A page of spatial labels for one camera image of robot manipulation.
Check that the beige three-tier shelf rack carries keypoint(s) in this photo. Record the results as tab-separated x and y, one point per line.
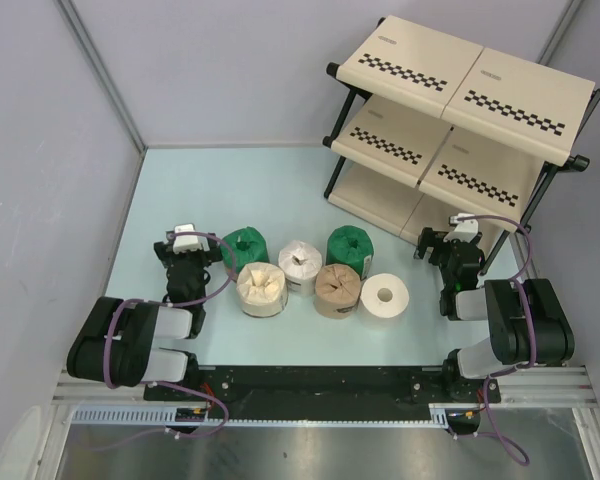
448	126

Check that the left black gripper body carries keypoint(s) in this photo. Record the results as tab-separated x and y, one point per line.
198	260

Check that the brown paper roll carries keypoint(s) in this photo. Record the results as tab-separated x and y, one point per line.
337	291

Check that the cream wrapped paper roll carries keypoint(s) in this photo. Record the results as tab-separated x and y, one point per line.
262	289

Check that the aluminium rail frame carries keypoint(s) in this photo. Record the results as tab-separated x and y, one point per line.
93	403

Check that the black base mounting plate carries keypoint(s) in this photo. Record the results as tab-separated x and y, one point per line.
335	393

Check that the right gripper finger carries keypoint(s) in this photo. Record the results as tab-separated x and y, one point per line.
439	253
425	242

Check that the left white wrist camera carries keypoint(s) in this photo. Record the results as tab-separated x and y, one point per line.
183	239

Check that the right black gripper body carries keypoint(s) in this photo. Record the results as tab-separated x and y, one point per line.
447	276

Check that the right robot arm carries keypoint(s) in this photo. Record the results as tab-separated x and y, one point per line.
526	322

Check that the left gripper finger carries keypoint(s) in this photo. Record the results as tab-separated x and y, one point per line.
214	252
160	249

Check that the green roll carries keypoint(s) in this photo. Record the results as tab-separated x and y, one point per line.
248	245
351	246

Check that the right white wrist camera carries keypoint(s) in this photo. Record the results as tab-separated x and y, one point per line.
465	227

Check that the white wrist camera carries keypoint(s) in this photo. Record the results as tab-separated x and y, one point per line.
183	239
465	227

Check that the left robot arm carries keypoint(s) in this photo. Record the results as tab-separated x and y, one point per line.
115	345

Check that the unwrapped white paper roll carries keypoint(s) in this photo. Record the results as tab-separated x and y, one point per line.
383	300

